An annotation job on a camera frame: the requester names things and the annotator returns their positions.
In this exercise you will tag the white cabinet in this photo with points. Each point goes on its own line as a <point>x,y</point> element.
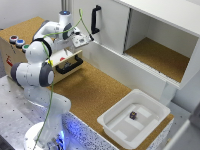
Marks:
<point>173,13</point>

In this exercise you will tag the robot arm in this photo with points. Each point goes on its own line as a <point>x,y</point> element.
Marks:
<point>36,76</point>

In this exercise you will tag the green button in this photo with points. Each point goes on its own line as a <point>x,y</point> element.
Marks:
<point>26,47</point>

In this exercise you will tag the red button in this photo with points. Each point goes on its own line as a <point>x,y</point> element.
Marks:
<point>13,38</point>

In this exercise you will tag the white plastic box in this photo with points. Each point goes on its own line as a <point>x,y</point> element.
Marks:
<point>146,130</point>

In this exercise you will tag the purple block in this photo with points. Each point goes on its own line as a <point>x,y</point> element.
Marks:
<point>133,115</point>

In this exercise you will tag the blue button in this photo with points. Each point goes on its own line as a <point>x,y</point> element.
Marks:
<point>20,42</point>

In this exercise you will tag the wooden drawer box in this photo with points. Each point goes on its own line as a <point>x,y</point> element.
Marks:
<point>26,26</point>

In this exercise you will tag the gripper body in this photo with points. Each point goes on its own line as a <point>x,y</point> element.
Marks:
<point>80,40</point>

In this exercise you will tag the white sliding door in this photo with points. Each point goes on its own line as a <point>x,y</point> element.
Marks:
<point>113,23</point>

